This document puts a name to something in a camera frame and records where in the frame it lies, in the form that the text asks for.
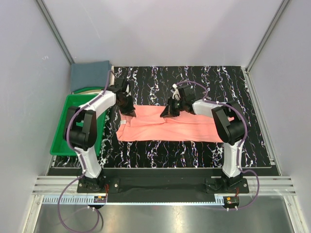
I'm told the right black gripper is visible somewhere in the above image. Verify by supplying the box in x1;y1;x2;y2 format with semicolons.
160;97;186;118

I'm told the pink t-shirt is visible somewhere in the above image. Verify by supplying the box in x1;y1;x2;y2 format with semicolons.
116;105;222;143

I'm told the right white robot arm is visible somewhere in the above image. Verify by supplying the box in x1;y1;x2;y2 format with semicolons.
160;83;248;193

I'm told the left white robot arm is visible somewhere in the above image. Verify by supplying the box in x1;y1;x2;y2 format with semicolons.
63;78;136;192

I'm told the black marble pattern mat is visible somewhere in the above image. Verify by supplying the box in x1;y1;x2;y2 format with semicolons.
48;65;273;168

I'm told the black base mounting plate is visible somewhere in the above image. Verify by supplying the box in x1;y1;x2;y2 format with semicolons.
77;168;249;205

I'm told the green plastic tray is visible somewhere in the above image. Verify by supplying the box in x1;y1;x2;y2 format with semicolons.
50;94;109;157

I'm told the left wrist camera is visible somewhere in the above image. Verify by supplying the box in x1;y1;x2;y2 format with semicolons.
124;84;131;96

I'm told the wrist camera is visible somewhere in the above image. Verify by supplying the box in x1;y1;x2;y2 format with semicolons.
171;84;181;100
124;84;131;96

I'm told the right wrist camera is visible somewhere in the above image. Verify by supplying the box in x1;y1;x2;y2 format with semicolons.
171;84;181;100

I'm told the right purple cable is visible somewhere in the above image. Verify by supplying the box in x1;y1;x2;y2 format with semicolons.
174;81;259;211

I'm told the purple cable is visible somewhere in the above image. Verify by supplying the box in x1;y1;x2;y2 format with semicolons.
57;70;104;231
174;81;259;211

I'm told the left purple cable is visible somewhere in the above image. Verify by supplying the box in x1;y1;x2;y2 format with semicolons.
57;70;104;231

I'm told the aluminium rail frame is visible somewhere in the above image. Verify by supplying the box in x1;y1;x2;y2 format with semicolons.
22;174;309;233

